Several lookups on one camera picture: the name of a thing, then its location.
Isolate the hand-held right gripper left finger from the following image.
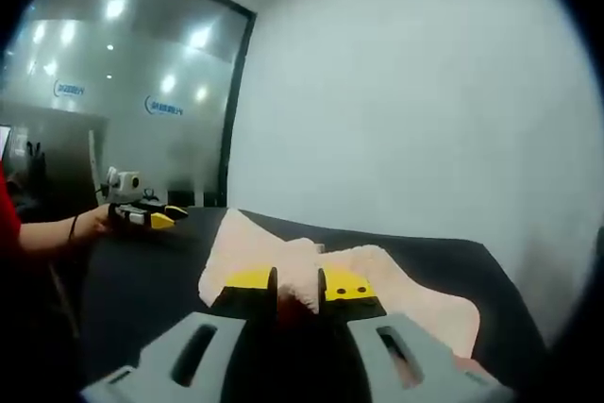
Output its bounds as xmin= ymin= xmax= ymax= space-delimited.
xmin=79 ymin=265 xmax=279 ymax=403

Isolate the person's left hand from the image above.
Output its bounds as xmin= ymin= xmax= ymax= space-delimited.
xmin=75 ymin=204 xmax=115 ymax=235

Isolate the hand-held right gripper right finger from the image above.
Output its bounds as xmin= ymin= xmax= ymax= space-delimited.
xmin=316 ymin=266 xmax=516 ymax=403

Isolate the person's red shirt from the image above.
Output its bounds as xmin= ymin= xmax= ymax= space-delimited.
xmin=0 ymin=170 xmax=23 ymax=263

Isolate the pink towel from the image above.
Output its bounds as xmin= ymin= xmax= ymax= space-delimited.
xmin=197 ymin=208 xmax=482 ymax=360

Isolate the frosted glass partition black frame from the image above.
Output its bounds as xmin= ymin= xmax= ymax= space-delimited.
xmin=0 ymin=0 xmax=259 ymax=210

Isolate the black table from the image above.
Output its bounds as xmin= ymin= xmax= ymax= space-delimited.
xmin=77 ymin=204 xmax=562 ymax=403

